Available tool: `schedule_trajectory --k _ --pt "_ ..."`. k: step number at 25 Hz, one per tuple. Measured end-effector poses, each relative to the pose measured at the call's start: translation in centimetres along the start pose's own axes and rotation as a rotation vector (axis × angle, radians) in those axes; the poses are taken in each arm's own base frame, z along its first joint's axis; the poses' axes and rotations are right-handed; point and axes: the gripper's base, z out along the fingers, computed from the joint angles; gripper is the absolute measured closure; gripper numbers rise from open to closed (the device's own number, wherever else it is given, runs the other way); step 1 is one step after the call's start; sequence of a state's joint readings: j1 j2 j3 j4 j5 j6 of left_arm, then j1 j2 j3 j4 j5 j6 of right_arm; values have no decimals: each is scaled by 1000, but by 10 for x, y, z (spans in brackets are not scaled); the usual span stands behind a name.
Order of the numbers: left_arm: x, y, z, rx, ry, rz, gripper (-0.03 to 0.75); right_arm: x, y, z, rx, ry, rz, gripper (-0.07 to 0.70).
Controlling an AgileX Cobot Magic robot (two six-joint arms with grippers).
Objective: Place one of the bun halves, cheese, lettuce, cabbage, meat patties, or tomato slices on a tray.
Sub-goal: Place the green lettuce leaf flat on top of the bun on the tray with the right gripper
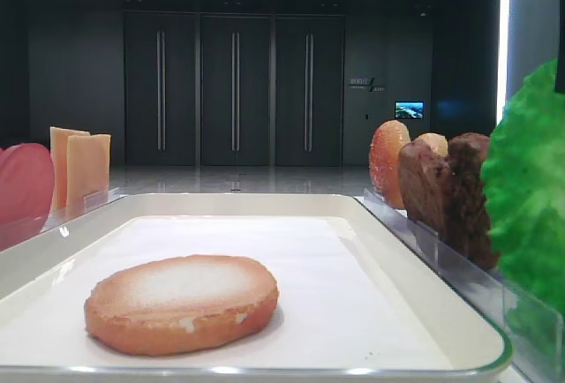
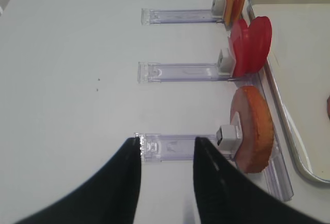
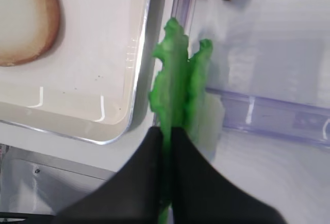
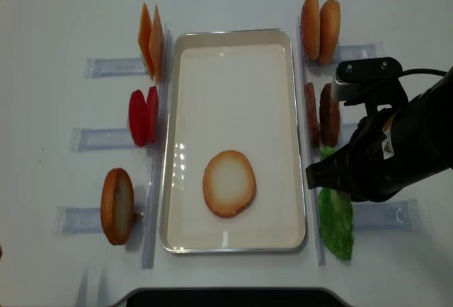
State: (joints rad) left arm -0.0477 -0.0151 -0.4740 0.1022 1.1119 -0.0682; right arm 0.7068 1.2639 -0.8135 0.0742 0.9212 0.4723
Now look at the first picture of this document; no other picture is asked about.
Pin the clear right rack front rail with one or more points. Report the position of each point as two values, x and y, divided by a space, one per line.
441 246

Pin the bread slice on tray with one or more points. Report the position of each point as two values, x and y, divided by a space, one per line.
180 305

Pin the brown meat patty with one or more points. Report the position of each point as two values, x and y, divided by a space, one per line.
467 221
425 183

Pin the bun half rack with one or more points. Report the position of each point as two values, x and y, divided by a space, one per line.
438 143
387 141

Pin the brown meat patty front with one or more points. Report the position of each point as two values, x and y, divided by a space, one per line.
425 183

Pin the dark triple door panel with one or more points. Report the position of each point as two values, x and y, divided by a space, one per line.
217 90

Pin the small wall screen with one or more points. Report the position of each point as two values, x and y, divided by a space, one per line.
409 110

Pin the bun half rear right rack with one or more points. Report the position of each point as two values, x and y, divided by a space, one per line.
438 143

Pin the orange cheese slice rear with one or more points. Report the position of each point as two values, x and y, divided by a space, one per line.
58 151

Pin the clear rack rail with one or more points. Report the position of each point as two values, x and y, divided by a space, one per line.
19 231
441 246

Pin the clear left rack front rail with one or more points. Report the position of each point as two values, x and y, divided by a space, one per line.
19 231

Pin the metal serving tray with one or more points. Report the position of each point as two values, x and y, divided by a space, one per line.
356 304

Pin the bun half front right rack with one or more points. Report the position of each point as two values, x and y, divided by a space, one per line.
387 141

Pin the brown meat patty rear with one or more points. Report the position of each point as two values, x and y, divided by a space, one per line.
467 221

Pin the green lettuce leaf on rack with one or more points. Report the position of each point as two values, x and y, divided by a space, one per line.
524 187

